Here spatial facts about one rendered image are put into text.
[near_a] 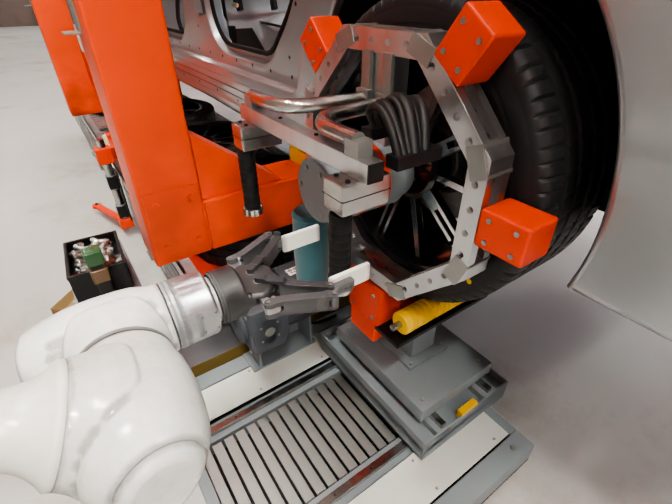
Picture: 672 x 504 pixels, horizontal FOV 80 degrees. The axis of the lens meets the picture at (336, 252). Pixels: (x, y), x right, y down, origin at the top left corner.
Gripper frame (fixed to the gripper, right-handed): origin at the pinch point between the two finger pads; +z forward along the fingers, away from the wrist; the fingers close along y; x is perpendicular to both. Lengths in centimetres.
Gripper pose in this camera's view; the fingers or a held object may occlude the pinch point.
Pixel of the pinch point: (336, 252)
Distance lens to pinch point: 63.4
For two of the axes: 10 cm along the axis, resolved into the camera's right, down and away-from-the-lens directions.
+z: 8.2, -3.1, 4.8
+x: 0.0, -8.3, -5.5
